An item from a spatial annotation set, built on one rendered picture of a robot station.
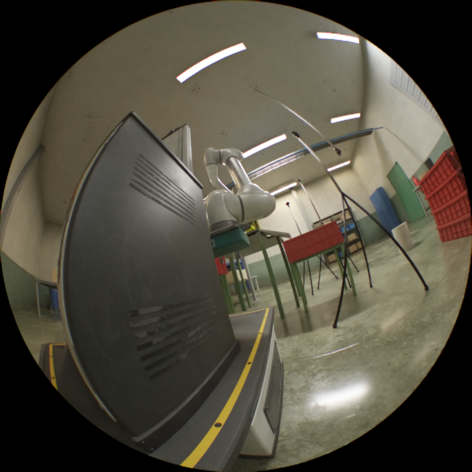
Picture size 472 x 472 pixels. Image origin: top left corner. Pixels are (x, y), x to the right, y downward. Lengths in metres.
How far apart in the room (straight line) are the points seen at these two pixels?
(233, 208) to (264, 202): 0.17
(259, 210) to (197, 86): 3.39
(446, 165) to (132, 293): 1.80
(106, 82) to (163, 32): 1.52
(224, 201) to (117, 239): 0.58
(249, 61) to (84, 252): 3.91
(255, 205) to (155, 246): 0.58
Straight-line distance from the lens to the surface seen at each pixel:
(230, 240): 0.58
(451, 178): 1.69
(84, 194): 0.18
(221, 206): 0.66
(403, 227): 2.41
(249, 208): 0.69
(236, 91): 3.89
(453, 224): 1.83
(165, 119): 3.94
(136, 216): 0.20
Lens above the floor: 0.50
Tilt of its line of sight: 19 degrees up
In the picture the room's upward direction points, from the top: 15 degrees counter-clockwise
